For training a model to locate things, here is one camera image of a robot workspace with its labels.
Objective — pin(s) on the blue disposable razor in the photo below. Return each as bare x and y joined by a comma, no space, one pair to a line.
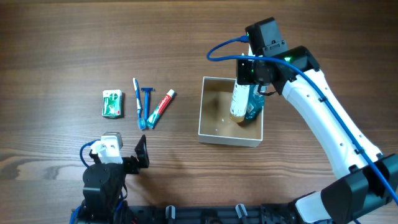
147,91

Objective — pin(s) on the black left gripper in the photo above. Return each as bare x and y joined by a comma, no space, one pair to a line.
133,163

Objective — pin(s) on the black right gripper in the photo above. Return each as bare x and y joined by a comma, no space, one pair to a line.
245,72

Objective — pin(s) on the blue white toothbrush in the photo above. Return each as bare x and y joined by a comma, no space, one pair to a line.
140,120

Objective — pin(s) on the white lotion tube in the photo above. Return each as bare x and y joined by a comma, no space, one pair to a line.
239,102

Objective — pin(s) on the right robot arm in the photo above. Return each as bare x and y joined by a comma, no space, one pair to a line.
366,179

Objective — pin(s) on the blue mouthwash bottle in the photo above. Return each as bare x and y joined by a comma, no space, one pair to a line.
254,106

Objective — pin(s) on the green soap packet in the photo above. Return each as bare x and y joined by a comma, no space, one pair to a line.
112,104

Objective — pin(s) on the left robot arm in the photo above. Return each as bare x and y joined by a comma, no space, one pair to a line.
105,190

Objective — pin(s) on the red white toothpaste tube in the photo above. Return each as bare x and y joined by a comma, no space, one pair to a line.
159,110

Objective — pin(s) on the white cardboard box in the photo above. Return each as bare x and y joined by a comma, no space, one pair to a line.
215,126

